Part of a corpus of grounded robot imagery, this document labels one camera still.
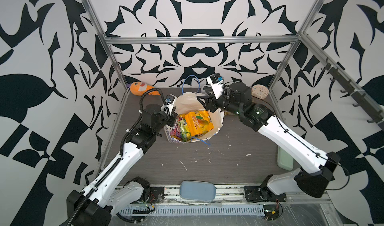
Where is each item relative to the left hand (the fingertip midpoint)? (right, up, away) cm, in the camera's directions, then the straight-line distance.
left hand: (174, 104), depth 73 cm
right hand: (+13, +5, -8) cm, 16 cm away
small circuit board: (+46, -51, -2) cm, 68 cm away
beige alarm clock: (+60, +9, +43) cm, 74 cm away
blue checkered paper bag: (+7, +1, +10) cm, 13 cm away
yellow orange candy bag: (+12, -11, +14) cm, 22 cm away
